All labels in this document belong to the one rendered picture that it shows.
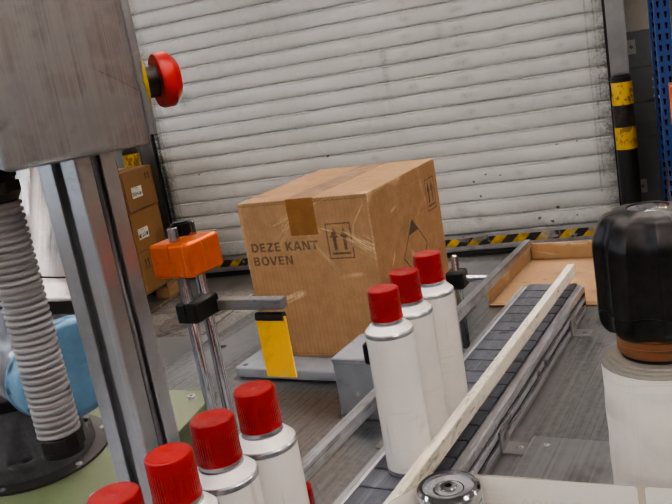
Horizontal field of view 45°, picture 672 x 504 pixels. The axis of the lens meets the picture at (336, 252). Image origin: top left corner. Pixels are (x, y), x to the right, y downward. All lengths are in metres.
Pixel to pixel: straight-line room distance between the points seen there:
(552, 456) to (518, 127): 4.15
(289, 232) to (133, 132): 0.79
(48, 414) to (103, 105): 0.22
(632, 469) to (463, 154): 4.44
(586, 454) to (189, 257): 0.47
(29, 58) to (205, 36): 4.98
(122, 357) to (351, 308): 0.64
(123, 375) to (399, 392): 0.29
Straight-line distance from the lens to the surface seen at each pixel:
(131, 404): 0.73
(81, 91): 0.54
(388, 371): 0.84
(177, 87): 0.57
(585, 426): 1.08
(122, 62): 0.54
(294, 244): 1.31
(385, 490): 0.88
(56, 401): 0.62
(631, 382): 0.63
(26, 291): 0.60
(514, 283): 1.65
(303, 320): 1.35
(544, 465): 0.89
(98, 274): 0.69
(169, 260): 0.69
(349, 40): 5.14
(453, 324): 0.96
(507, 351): 1.09
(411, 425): 0.87
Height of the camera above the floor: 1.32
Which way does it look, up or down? 13 degrees down
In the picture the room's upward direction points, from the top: 10 degrees counter-clockwise
